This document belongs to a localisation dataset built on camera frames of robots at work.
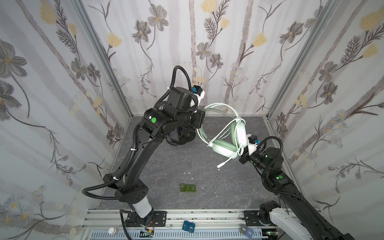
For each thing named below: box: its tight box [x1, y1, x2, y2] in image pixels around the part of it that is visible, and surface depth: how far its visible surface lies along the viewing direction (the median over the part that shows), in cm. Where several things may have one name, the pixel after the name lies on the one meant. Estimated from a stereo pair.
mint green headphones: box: [196, 103, 248, 159], surface depth 51 cm
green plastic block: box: [179, 183, 197, 193], surface depth 84 cm
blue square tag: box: [182, 220, 196, 233], surface depth 72 cm
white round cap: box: [108, 227, 117, 235], surface depth 69 cm
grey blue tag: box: [239, 223, 254, 239], surface depth 71 cm
